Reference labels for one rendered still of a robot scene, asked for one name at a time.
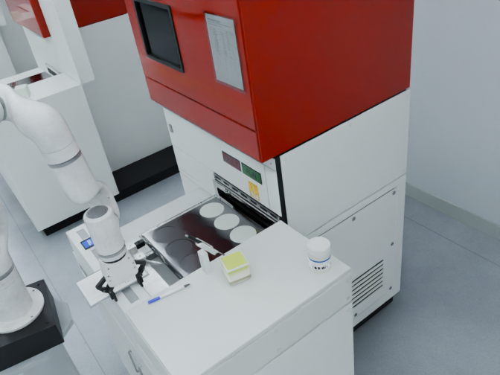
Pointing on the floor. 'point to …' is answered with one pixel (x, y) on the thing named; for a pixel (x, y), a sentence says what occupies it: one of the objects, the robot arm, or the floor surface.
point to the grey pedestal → (39, 364)
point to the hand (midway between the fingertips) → (127, 289)
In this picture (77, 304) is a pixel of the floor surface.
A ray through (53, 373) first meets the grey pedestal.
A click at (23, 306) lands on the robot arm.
